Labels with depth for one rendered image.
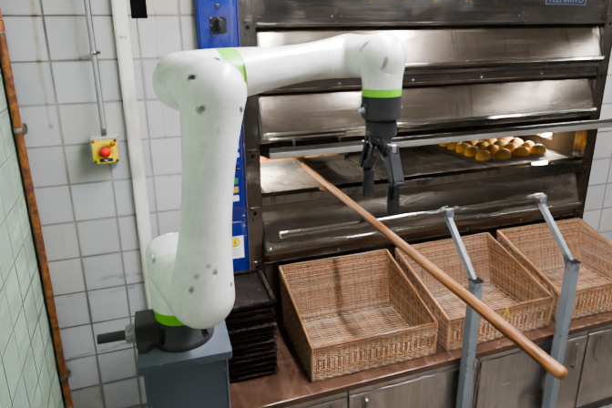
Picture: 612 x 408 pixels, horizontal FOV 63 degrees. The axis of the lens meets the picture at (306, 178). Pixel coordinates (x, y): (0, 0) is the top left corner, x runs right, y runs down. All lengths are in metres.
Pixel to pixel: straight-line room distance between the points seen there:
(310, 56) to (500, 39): 1.56
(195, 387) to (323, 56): 0.82
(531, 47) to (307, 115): 1.17
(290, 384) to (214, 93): 1.42
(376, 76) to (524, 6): 1.62
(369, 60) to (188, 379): 0.82
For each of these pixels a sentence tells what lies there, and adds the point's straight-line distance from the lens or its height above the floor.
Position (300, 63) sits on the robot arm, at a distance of 1.16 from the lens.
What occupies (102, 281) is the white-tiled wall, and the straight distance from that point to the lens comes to 2.25.
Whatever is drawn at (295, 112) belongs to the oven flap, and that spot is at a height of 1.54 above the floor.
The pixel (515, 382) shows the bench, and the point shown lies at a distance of 2.59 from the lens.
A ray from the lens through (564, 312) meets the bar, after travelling 2.46.
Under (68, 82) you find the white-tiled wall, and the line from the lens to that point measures 2.02.
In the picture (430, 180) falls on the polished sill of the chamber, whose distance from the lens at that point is 2.50.
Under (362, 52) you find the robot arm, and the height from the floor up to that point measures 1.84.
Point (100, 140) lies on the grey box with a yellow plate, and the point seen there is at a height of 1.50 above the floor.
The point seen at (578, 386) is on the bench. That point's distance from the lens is 2.90.
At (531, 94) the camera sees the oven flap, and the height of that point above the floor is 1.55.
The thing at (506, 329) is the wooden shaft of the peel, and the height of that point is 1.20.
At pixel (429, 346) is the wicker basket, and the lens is 2.23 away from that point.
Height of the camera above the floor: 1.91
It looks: 17 degrees down
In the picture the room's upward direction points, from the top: straight up
